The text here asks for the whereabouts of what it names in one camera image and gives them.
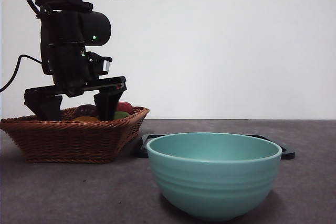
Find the dark purple round fruit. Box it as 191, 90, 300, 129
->
74, 104, 98, 118

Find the brown kiwifruit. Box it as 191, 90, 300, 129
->
73, 116, 100, 123

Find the red apple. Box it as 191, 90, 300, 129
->
117, 102, 133, 113

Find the black rectangular tray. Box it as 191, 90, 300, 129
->
136, 134, 295, 159

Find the teal ceramic bowl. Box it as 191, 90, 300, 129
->
146, 132, 282, 221

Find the pale grey left wrist camera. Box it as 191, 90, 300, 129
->
101, 57, 113, 74

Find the green avocado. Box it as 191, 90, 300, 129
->
113, 111, 130, 120

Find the brown wicker basket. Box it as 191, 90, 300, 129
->
0, 106, 151, 164

